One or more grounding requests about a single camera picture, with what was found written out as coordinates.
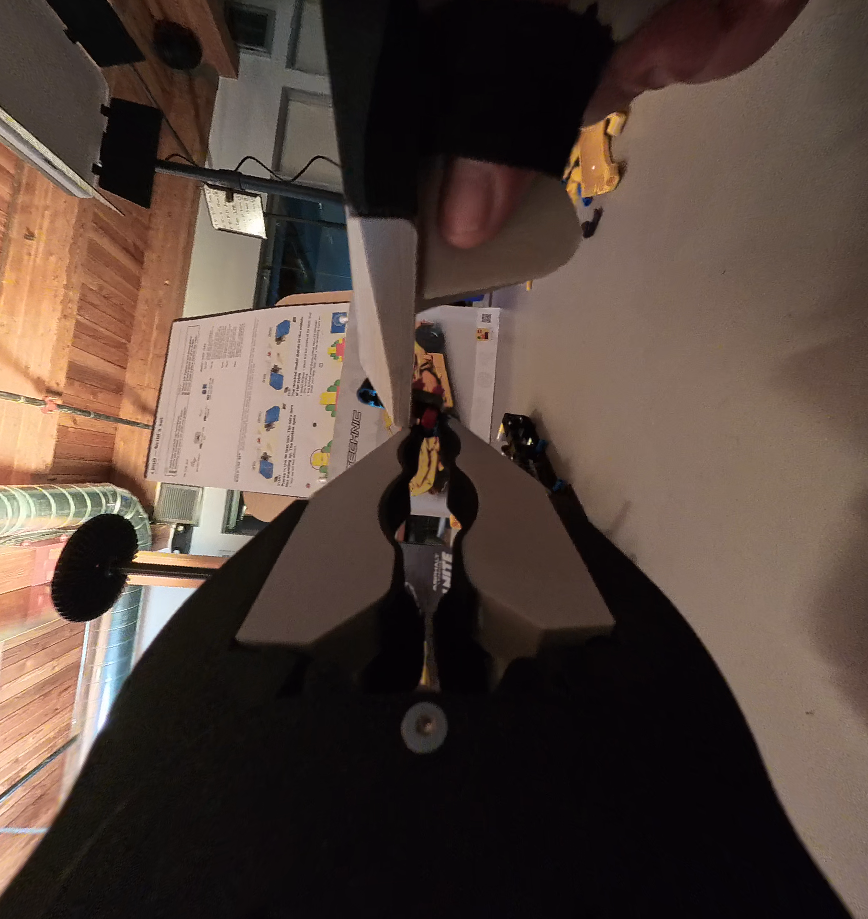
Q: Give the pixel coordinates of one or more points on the pile of toy building pieces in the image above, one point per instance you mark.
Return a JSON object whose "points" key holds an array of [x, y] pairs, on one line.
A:
{"points": [[595, 154]]}

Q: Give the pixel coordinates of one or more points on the black ribbed disc on pole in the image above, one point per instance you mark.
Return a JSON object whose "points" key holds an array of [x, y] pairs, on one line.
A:
{"points": [[93, 567]]}

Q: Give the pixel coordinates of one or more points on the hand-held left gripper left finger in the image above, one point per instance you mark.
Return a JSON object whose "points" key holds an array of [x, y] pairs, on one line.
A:
{"points": [[319, 574]]}

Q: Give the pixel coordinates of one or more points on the silver ventilation duct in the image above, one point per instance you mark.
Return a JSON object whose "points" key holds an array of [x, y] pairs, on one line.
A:
{"points": [[46, 510]]}

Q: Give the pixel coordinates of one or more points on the black box on pole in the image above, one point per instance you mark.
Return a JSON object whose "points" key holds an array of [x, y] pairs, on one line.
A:
{"points": [[128, 151]]}

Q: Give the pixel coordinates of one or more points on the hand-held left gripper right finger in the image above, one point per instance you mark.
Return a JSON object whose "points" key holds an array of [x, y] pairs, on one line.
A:
{"points": [[534, 567]]}

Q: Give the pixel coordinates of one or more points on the person's right hand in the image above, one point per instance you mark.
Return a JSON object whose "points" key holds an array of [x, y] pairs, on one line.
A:
{"points": [[692, 36]]}

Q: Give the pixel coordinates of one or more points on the small black piece red pin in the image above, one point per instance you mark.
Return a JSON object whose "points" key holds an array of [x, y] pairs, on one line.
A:
{"points": [[430, 413]]}

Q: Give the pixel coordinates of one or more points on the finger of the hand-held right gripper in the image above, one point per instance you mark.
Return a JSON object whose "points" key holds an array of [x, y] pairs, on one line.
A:
{"points": [[383, 301]]}

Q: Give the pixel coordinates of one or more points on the instruction booklet yellow car cover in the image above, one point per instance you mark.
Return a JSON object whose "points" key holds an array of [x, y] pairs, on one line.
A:
{"points": [[477, 373]]}

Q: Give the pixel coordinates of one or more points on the grey desk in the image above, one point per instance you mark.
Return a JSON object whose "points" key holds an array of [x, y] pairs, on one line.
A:
{"points": [[692, 431]]}

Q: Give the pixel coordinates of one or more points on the dark toy set box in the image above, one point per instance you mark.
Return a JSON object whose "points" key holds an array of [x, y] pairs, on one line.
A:
{"points": [[441, 574]]}

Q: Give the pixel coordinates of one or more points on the black toy car chassis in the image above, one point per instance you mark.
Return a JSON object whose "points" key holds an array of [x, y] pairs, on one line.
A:
{"points": [[520, 431]]}

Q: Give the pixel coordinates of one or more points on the white poster colourful bricks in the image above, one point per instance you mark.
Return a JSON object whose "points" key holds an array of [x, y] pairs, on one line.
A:
{"points": [[247, 402]]}

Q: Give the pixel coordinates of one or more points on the white vent grille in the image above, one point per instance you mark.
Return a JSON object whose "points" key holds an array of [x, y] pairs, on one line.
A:
{"points": [[177, 504]]}

